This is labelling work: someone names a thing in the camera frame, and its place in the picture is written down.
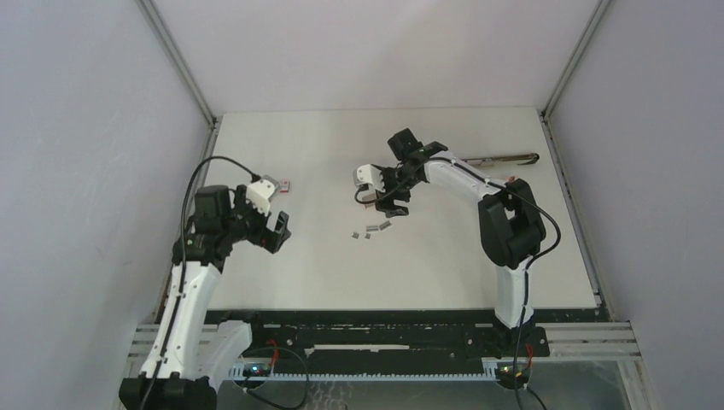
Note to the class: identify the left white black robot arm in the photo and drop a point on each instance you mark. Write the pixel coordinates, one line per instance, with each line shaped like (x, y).
(178, 373)

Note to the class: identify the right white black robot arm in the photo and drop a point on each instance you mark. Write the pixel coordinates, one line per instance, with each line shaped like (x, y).
(510, 222)

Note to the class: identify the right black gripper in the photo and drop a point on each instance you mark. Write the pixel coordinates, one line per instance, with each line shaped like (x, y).
(390, 209)

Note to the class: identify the aluminium frame rails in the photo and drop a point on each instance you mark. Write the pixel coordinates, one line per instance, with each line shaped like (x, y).
(566, 341)

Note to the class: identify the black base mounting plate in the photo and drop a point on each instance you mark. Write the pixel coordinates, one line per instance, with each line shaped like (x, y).
(497, 343)

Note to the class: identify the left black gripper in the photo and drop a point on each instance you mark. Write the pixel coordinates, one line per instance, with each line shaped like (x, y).
(271, 240)

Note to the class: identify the right controller board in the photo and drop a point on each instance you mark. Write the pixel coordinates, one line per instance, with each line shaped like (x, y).
(511, 372)

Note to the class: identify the left controller board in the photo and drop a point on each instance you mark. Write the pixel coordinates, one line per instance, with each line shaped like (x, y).
(257, 370)

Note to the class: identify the black silver stapler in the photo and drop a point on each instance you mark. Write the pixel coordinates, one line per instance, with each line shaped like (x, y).
(492, 161)

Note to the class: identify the red staple box tray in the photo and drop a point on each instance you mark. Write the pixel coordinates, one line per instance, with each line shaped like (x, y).
(369, 200)

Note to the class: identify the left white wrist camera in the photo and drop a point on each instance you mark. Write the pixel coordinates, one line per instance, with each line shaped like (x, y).
(260, 194)

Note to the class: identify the controller board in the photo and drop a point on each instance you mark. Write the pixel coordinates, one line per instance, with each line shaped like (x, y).
(511, 372)
(257, 370)

